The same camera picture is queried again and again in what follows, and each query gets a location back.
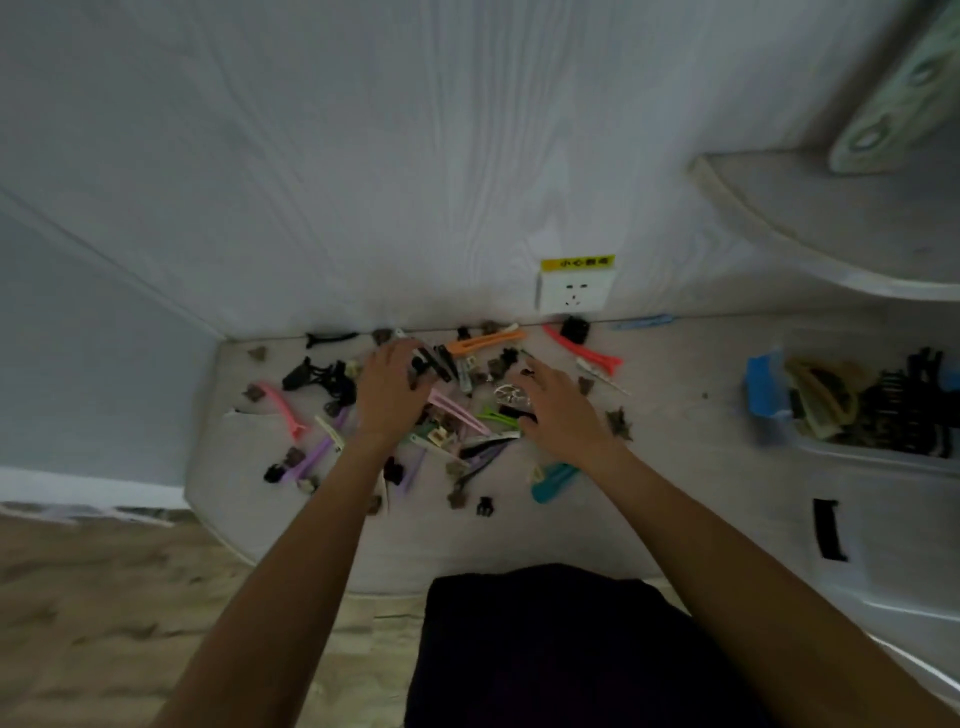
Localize person's right hand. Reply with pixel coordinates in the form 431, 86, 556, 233
514, 357, 618, 472

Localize person's right forearm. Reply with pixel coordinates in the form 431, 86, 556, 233
588, 448, 960, 728

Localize cluster of black claw clips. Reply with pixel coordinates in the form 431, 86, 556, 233
282, 357, 359, 418

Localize black long hair clip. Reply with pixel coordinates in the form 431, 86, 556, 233
409, 344, 460, 384

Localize teal duckbill hair clip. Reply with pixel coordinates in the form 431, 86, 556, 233
530, 462, 580, 504

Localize clear plastic box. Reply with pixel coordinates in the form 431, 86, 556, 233
744, 346, 960, 475

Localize blue hair clip in box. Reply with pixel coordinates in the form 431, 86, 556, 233
745, 351, 790, 421

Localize white wall socket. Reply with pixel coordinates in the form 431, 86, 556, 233
535, 267, 618, 315

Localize pale green metal bracket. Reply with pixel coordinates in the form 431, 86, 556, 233
828, 0, 960, 176

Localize person's dark trousers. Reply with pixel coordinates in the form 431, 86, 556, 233
403, 564, 777, 728

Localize black tape strip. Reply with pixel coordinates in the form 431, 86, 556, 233
813, 498, 849, 563

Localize pink duckbill hair clip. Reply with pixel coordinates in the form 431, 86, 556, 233
258, 381, 309, 441
426, 387, 493, 438

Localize orange duckbill hair clip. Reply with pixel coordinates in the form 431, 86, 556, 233
445, 328, 528, 358

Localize beige claw hair clip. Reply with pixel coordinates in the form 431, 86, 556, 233
786, 358, 862, 441

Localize purple duckbill hair clip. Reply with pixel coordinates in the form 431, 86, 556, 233
287, 408, 351, 483

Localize red duckbill hair clip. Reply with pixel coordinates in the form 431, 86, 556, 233
543, 323, 624, 377

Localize dark purple duckbill clip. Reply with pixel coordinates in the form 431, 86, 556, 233
456, 438, 516, 483

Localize person's left forearm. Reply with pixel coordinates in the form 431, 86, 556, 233
150, 435, 395, 728

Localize person's left hand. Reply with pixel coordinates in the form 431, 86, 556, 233
354, 337, 438, 453

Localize pile of black hair clips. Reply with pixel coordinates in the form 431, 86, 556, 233
853, 347, 960, 459

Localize white curved shelf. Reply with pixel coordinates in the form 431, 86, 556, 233
690, 148, 960, 303

